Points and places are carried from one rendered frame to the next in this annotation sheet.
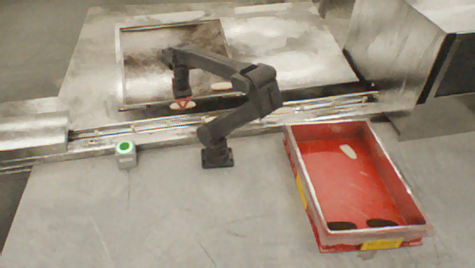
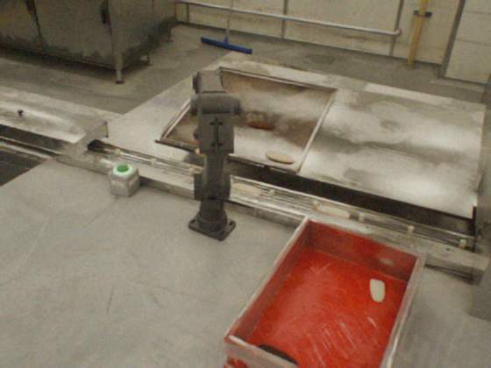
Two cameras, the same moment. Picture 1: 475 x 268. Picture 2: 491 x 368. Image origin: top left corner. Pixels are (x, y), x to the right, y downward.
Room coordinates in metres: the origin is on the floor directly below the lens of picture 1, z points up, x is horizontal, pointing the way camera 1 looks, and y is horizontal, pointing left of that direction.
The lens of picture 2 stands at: (0.03, -0.71, 1.77)
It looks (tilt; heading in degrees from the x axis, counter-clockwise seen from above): 34 degrees down; 31
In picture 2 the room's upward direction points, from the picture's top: 3 degrees clockwise
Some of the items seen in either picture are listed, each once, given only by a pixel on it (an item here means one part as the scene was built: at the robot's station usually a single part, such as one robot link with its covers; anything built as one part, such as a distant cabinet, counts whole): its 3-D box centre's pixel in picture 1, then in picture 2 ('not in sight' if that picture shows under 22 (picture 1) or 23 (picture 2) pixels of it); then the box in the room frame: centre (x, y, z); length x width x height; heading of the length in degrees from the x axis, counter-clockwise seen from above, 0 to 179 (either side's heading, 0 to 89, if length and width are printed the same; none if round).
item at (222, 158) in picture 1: (217, 151); (211, 215); (0.96, -0.04, 0.86); 0.12 x 0.09 x 0.08; 94
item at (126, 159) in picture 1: (126, 156); (124, 184); (0.96, 0.29, 0.84); 0.08 x 0.08 x 0.11; 10
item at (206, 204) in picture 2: (212, 134); (209, 189); (0.98, -0.03, 0.94); 0.09 x 0.05 x 0.10; 38
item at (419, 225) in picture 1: (346, 176); (331, 306); (0.83, -0.48, 0.88); 0.49 x 0.34 x 0.10; 5
